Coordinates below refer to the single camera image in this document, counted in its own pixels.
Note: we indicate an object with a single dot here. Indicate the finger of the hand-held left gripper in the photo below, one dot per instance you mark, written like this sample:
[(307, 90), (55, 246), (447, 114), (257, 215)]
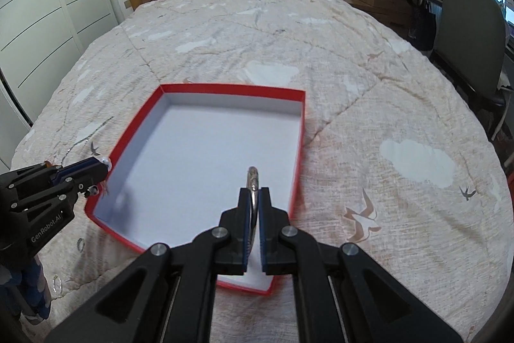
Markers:
[(86, 166), (86, 182)]

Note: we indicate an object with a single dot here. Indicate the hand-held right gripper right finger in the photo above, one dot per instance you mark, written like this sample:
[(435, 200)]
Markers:
[(263, 224)]

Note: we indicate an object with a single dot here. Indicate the grey metal bangle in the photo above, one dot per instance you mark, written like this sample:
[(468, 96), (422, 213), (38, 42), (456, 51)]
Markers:
[(252, 176)]

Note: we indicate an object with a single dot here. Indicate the person's left forearm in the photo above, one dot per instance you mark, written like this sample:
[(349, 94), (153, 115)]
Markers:
[(32, 286)]

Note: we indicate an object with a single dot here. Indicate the pink printed blanket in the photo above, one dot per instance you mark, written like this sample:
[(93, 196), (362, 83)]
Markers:
[(281, 45)]

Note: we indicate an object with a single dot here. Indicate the grey chair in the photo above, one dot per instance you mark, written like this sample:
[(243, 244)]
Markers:
[(470, 29)]

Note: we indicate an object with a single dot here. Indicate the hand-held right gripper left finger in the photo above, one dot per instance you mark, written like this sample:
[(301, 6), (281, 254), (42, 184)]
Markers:
[(243, 224)]

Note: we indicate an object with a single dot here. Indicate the white wardrobe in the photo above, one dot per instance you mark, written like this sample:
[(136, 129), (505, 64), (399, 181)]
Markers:
[(40, 25)]

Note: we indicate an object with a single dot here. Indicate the red cardboard box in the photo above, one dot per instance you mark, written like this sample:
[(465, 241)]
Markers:
[(200, 150)]

